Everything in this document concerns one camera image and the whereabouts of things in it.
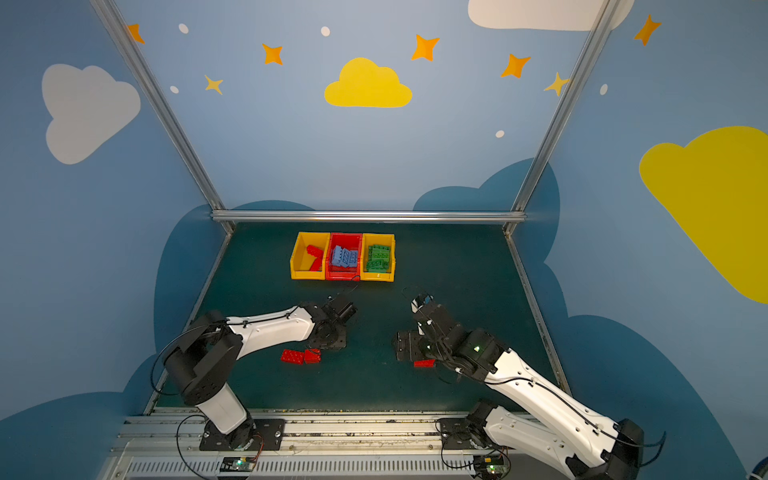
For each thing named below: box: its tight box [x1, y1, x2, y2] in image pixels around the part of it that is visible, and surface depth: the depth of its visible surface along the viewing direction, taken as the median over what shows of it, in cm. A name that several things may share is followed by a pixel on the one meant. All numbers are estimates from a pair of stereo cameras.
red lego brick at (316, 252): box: [306, 244, 324, 263], surface depth 113 cm
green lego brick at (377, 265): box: [366, 258, 390, 273], surface depth 109 cm
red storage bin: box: [326, 233, 362, 282], surface depth 110 cm
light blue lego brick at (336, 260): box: [332, 245, 344, 267], surface depth 109 cm
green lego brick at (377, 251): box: [368, 244, 391, 258], surface depth 110 cm
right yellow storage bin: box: [360, 233, 396, 283], surface depth 109 cm
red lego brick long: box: [309, 257, 323, 272], surface depth 110 cm
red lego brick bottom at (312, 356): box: [304, 349, 322, 364], surface depth 88 cm
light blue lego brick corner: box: [335, 245, 350, 260], surface depth 109 cm
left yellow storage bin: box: [290, 232, 331, 280], surface depth 110 cm
